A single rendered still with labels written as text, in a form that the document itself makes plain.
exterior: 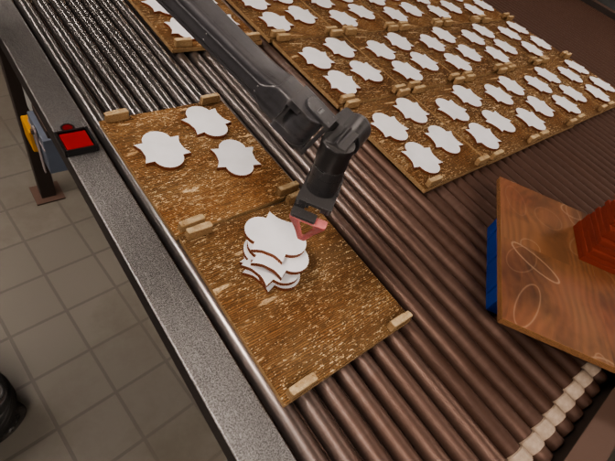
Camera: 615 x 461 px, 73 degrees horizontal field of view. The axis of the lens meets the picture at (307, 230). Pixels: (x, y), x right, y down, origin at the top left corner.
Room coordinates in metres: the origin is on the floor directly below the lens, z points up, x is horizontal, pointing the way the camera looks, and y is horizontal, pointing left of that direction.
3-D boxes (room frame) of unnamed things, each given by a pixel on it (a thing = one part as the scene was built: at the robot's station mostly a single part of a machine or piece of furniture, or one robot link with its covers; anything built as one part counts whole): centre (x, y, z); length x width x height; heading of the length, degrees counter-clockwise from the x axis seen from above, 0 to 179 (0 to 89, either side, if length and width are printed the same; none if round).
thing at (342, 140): (0.58, 0.01, 1.26); 0.07 x 0.06 x 0.07; 170
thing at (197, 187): (0.78, 0.32, 0.93); 0.41 x 0.35 x 0.02; 56
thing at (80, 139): (0.67, 0.59, 0.92); 0.06 x 0.06 x 0.01; 55
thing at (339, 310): (0.54, -0.02, 0.93); 0.41 x 0.35 x 0.02; 54
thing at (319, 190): (0.57, 0.01, 1.19); 0.10 x 0.07 x 0.07; 1
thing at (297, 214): (0.54, 0.01, 1.12); 0.07 x 0.07 x 0.09; 1
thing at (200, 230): (0.55, 0.22, 0.95); 0.06 x 0.02 x 0.03; 144
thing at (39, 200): (1.11, 1.20, 0.43); 0.12 x 0.12 x 0.85; 55
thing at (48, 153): (0.78, 0.76, 0.77); 0.14 x 0.11 x 0.18; 55
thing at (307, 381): (0.32, -0.10, 0.95); 0.06 x 0.02 x 0.03; 144
